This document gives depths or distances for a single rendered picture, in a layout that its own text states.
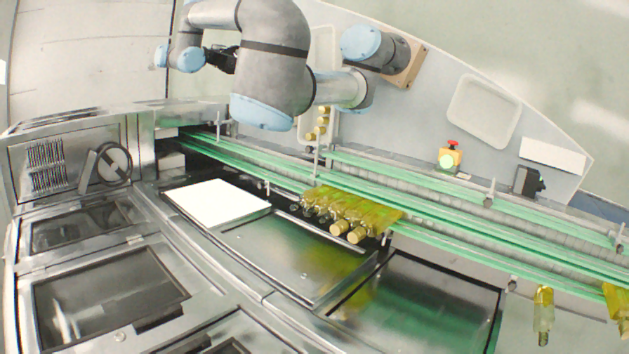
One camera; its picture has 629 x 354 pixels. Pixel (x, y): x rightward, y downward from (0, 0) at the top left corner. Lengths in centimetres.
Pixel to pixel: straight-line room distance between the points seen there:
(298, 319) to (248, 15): 62
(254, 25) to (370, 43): 41
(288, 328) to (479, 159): 78
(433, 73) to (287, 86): 68
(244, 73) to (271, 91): 5
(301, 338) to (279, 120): 47
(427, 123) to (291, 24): 71
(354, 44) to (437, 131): 43
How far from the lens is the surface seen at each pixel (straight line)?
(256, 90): 45
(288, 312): 70
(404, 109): 107
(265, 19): 45
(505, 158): 101
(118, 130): 152
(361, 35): 82
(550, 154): 96
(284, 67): 44
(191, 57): 79
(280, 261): 86
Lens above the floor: 175
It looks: 49 degrees down
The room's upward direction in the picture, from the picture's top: 107 degrees counter-clockwise
